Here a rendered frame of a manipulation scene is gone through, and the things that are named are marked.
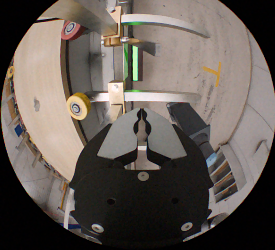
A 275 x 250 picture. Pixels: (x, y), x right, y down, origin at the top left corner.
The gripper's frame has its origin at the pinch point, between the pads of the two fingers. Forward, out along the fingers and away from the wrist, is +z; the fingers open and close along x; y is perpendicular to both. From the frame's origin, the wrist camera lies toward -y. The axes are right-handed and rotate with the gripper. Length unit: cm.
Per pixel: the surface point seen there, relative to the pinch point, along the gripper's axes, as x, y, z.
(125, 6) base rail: -6.8, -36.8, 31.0
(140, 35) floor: 0, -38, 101
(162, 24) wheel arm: 5.9, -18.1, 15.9
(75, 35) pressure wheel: -17.1, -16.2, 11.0
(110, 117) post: -7.8, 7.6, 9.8
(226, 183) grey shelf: 238, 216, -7
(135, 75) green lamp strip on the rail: -2.4, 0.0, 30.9
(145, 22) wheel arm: 1.2, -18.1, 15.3
